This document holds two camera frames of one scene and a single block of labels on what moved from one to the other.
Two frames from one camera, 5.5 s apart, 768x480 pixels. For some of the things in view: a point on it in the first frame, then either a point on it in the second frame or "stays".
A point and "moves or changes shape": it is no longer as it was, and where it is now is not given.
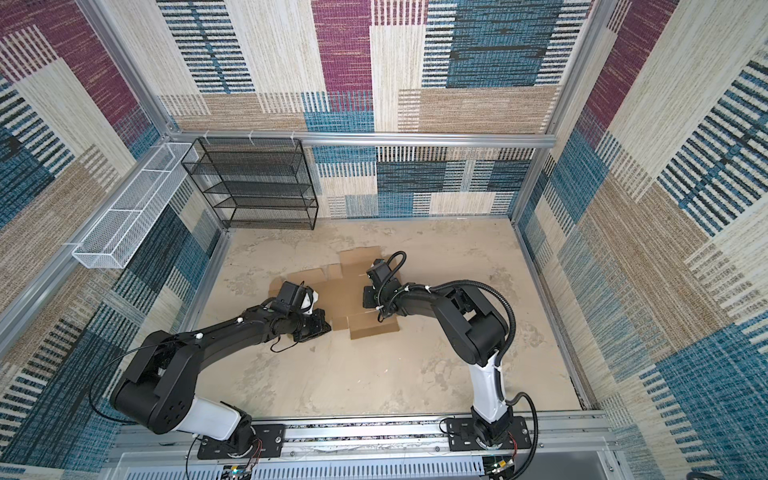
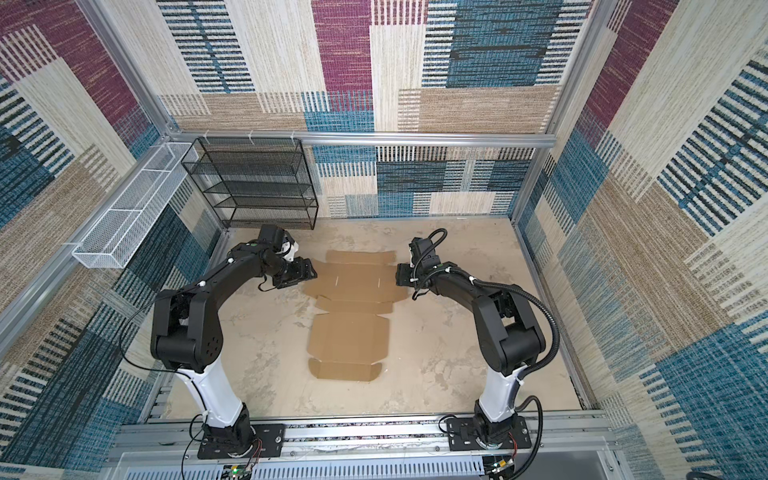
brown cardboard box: [340, 291] moves or changes shape
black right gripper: [368, 301] → [402, 275]
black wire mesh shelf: [255, 183] stays
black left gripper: [320, 322] → [302, 272]
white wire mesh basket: [115, 238] stays
